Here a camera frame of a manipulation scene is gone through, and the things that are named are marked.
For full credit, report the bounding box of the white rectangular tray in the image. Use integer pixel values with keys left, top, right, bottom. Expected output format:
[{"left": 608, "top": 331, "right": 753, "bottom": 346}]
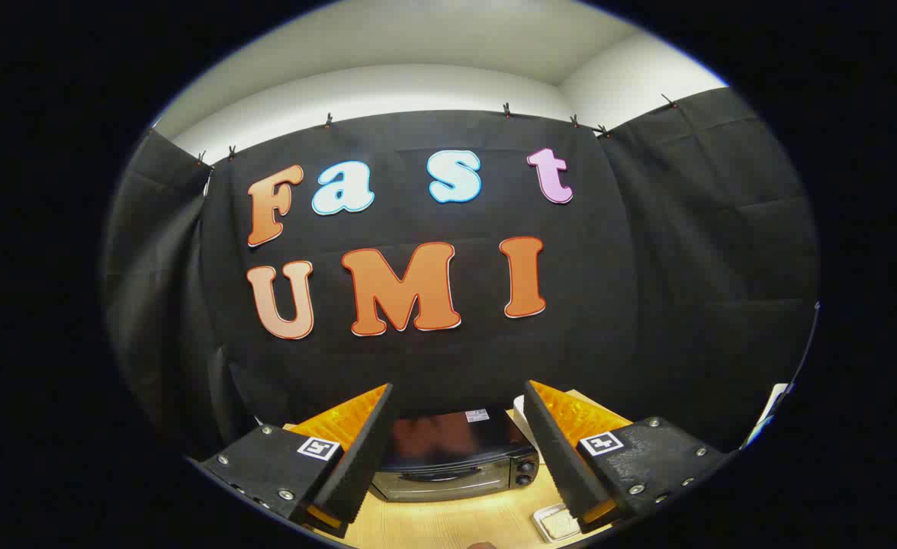
[{"left": 532, "top": 503, "right": 584, "bottom": 544}]

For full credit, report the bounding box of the white pop-up toaster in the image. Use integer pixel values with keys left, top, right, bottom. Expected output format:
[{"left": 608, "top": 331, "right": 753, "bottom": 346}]
[{"left": 512, "top": 395, "right": 547, "bottom": 464}]

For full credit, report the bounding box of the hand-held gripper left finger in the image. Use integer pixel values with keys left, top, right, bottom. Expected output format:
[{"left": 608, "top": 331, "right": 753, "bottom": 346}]
[{"left": 201, "top": 384, "right": 396, "bottom": 539}]

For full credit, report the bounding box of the black toaster oven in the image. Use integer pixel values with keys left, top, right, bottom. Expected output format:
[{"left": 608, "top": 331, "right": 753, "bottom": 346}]
[{"left": 368, "top": 408, "right": 541, "bottom": 502}]

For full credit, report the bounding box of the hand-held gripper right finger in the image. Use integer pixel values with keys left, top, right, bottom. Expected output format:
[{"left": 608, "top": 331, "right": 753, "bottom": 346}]
[{"left": 523, "top": 380, "right": 728, "bottom": 534}]

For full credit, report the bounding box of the row of black cloth clips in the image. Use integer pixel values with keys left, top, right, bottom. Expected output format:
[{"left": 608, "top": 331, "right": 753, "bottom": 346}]
[{"left": 197, "top": 95, "right": 680, "bottom": 165}]

